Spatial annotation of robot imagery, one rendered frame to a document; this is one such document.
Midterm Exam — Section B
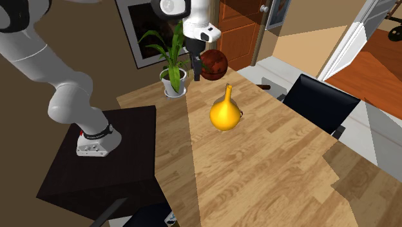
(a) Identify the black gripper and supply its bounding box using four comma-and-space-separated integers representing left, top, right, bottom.
186, 37, 207, 82

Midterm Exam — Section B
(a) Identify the brown basketball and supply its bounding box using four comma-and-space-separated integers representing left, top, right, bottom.
199, 49, 228, 81

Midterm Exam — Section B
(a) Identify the green plant in white pot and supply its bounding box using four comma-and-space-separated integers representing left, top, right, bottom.
137, 19, 197, 99

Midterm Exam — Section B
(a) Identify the yellow round vase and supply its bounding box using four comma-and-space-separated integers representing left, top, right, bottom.
209, 84, 243, 132

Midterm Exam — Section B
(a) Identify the orange wooden door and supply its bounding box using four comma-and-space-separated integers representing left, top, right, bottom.
216, 0, 271, 63

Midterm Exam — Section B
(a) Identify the black chair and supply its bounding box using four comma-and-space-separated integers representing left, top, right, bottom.
282, 73, 361, 140

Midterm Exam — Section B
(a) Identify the black robot stand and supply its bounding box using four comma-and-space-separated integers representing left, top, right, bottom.
35, 105, 172, 222

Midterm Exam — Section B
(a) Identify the dark framed wall picture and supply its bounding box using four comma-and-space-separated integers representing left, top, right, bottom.
115, 0, 189, 70

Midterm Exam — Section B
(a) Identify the small framed wall picture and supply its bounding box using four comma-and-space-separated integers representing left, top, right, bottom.
265, 0, 291, 31

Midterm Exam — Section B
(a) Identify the white door frame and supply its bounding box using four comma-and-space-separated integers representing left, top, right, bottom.
317, 0, 398, 82

